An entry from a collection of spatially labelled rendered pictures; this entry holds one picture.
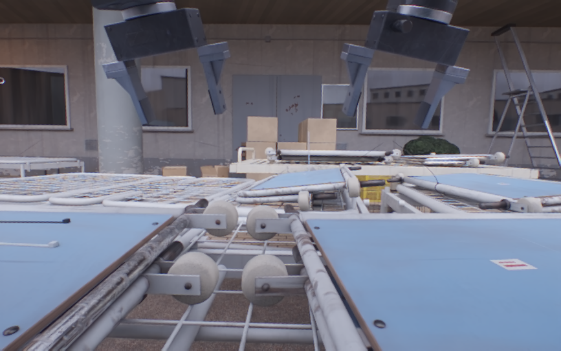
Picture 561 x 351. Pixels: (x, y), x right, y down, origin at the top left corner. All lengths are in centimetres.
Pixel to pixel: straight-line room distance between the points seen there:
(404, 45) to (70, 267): 51
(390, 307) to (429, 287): 7
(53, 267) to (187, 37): 33
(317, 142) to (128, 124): 273
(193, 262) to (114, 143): 432
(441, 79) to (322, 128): 335
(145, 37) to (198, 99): 606
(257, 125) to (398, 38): 332
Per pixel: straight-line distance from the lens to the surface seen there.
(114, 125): 467
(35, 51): 850
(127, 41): 50
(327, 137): 384
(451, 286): 36
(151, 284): 41
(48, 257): 43
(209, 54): 46
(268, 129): 372
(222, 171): 425
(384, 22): 46
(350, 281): 32
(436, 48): 50
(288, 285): 38
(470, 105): 736
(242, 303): 140
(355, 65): 47
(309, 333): 54
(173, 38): 47
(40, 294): 35
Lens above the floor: 69
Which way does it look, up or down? 5 degrees down
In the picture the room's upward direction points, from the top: 1 degrees clockwise
